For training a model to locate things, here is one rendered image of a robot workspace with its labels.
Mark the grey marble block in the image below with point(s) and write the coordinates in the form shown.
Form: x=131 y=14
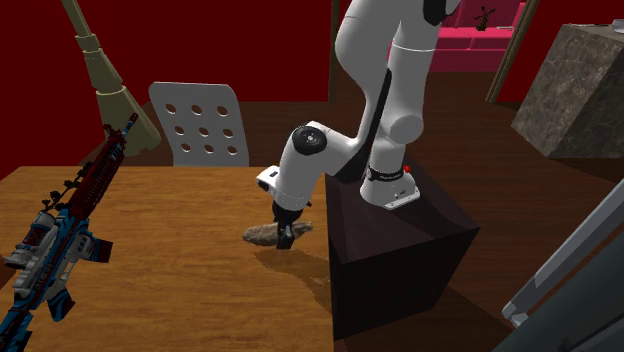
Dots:
x=575 y=92

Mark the olive tiered floor lamp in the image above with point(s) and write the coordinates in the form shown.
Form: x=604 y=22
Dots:
x=114 y=92

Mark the small dark windmill figure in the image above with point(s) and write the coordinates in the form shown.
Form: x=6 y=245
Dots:
x=483 y=18

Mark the blue red toy rifle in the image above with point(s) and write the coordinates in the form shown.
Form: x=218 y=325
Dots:
x=58 y=229

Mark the dark robot stand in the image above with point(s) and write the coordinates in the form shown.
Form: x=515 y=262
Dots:
x=390 y=253

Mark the white perforated chair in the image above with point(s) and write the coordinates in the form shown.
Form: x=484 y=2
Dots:
x=204 y=126

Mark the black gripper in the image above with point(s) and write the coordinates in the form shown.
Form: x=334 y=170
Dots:
x=284 y=215

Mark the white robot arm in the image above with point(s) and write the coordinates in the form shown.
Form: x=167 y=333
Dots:
x=385 y=88

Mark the brown door frame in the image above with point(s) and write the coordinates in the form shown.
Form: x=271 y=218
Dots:
x=512 y=48

